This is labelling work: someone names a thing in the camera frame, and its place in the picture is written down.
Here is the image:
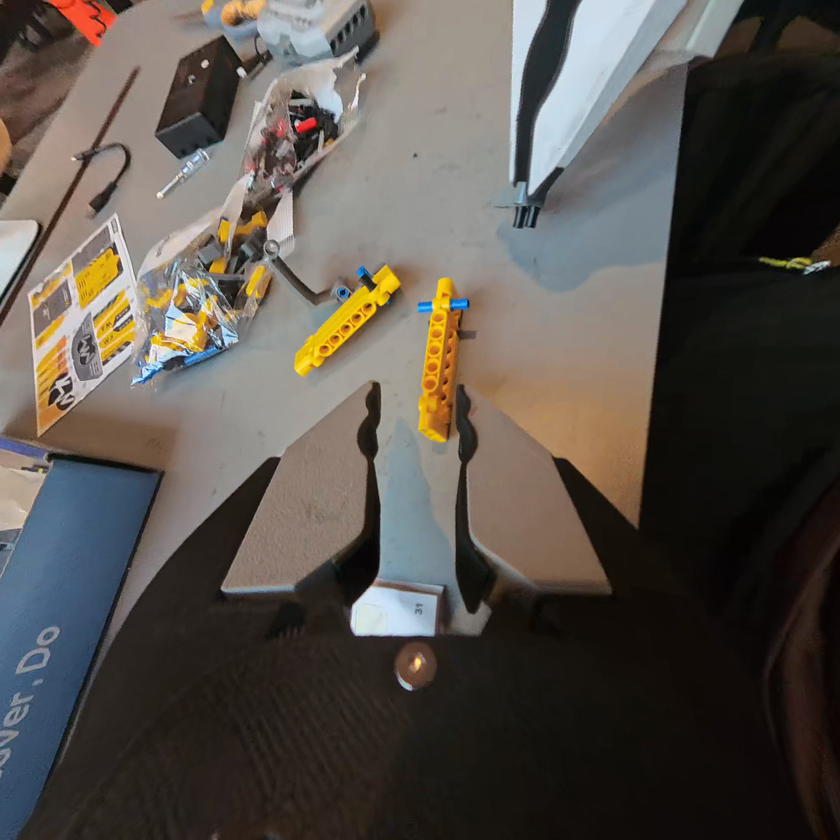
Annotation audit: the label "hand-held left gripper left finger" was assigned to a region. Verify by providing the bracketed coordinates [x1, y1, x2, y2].
[221, 381, 383, 607]

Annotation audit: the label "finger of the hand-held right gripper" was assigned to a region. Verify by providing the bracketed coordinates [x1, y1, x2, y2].
[527, 0, 690, 199]
[510, 0, 580, 187]

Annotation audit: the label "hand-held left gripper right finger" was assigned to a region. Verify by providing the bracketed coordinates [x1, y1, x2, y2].
[454, 384, 614, 614]

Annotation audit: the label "grey bent beam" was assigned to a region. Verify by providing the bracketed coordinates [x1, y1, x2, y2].
[495, 181, 549, 229]

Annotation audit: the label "yellow panel brick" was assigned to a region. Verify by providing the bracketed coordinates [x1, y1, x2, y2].
[417, 277, 462, 442]

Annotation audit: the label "yellow grey brick assembly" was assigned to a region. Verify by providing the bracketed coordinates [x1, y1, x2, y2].
[264, 239, 402, 378]

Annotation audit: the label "bag of black red pins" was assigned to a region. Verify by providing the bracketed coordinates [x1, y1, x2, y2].
[242, 54, 368, 192]

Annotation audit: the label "grey desk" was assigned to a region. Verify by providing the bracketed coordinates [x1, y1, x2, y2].
[0, 0, 690, 722]

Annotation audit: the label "instruction booklet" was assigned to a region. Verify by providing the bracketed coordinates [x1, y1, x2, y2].
[350, 579, 449, 637]

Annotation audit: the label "black backpack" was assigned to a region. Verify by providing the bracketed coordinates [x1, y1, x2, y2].
[656, 54, 840, 525]

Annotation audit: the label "grey hub brick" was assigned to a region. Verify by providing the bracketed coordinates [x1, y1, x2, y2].
[256, 0, 381, 67]

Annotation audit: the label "bag of yellow bricks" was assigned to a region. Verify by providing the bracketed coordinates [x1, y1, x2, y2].
[130, 189, 298, 389]

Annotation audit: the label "blue robot kit box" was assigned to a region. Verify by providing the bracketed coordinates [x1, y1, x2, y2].
[0, 435, 165, 840]

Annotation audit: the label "grey yellow scissors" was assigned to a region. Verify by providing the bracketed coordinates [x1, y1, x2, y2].
[174, 0, 268, 38]

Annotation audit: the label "yellow grey sticker sheet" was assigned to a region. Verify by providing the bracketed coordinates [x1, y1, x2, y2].
[27, 212, 139, 438]

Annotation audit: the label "black battery box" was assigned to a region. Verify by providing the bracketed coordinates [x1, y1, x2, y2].
[155, 35, 244, 160]

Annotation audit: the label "silver stand base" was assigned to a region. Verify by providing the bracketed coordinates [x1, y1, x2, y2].
[0, 219, 43, 311]

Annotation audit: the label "orange plastic object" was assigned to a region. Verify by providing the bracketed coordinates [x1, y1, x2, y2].
[48, 0, 120, 47]

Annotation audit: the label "black USB cable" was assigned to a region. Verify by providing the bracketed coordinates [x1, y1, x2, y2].
[72, 142, 133, 214]
[239, 39, 275, 80]

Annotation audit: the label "small clear-handled screwdriver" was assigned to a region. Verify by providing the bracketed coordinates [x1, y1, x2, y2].
[156, 148, 212, 199]

